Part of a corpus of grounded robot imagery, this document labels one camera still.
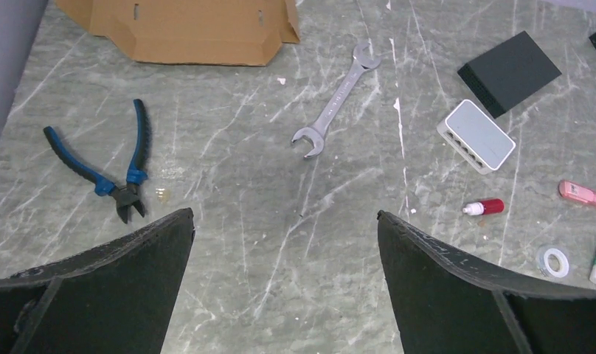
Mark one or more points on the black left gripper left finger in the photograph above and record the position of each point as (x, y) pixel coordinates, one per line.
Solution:
(117, 297)

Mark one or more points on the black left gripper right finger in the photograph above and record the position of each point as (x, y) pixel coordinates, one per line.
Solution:
(446, 300)

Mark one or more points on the brown cardboard box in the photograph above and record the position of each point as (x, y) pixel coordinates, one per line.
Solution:
(228, 33)

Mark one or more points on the red capped small bottle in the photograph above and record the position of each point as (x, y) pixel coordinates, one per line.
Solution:
(484, 207)

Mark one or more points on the clear tape roll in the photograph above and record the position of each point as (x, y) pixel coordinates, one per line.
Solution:
(552, 262)

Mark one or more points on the silver open-end wrench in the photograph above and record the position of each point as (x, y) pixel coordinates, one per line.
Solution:
(316, 132)

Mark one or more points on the blue handled pliers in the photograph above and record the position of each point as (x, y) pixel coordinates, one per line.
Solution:
(116, 170)

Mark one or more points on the black flat network switch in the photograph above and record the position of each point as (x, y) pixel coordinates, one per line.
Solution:
(508, 74)

